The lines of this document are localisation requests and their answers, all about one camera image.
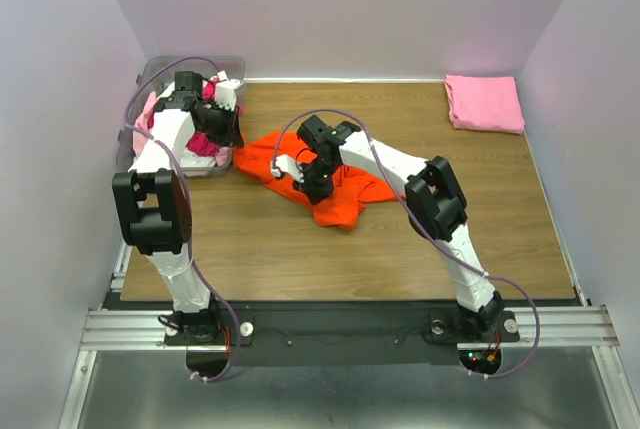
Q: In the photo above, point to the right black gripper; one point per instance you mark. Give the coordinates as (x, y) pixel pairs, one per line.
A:
(315, 193)

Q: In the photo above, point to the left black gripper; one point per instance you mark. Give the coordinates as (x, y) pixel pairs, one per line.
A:
(231, 134)

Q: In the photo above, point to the orange t shirt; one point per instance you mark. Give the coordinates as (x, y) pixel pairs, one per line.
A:
(353, 187)

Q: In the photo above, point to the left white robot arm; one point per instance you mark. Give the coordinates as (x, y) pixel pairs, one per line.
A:
(152, 201)

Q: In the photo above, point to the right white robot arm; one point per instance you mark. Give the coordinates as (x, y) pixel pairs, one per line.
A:
(430, 192)

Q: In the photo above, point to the magenta t shirt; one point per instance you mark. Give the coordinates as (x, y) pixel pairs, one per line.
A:
(199, 143)

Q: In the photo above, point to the white shirt in bin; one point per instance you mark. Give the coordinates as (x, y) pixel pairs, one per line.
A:
(191, 160)

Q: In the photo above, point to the light pink shirt in bin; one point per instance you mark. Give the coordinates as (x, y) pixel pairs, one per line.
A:
(144, 122)

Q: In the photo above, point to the clear plastic bin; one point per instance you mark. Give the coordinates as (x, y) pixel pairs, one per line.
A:
(157, 75)

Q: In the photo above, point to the folded pink t shirt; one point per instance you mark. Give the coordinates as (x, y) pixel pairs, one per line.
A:
(489, 104)

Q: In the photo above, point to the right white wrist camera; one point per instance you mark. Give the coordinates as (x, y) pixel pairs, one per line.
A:
(285, 166)

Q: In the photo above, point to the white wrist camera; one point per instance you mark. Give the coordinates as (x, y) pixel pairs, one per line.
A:
(285, 166)
(227, 91)

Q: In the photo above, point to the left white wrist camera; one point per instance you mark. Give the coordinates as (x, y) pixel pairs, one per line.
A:
(227, 91)

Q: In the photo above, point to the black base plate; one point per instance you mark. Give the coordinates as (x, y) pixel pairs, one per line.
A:
(281, 334)

